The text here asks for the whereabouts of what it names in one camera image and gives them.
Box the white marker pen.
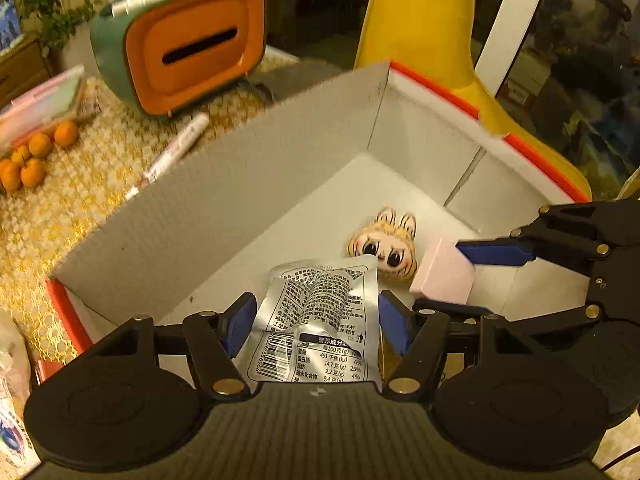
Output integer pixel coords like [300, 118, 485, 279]
[142, 112, 211, 184]

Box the pile of tangerines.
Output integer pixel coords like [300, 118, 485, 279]
[0, 119, 81, 192]

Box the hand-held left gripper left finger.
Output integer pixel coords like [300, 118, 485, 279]
[117, 291, 258, 402]

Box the pink packet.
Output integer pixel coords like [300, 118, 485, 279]
[0, 64, 99, 154]

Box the white blueberry print packet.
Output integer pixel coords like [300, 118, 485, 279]
[0, 308, 34, 463]

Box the green orange tissue box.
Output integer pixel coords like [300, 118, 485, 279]
[89, 0, 267, 121]

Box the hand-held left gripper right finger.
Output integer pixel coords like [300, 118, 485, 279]
[377, 290, 527, 404]

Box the blue picture card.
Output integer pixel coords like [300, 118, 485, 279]
[0, 0, 23, 56]

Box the silver snack packet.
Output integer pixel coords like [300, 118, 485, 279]
[233, 254, 384, 394]

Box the striped doll face plush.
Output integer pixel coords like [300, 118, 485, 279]
[347, 206, 421, 284]

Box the white door frame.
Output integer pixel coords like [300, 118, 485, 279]
[472, 0, 559, 99]

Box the wooden television cabinet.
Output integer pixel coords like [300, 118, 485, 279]
[0, 35, 54, 107]

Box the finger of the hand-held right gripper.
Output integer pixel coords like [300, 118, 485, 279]
[456, 199, 640, 281]
[412, 297, 607, 337]

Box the red cardboard box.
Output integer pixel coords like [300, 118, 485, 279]
[35, 60, 594, 382]

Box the tall green potted plant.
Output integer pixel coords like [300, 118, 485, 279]
[0, 0, 102, 54]

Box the pink rectangular block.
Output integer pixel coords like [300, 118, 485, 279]
[408, 236, 477, 306]

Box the gold patterned desktop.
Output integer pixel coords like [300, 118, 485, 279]
[0, 44, 307, 367]

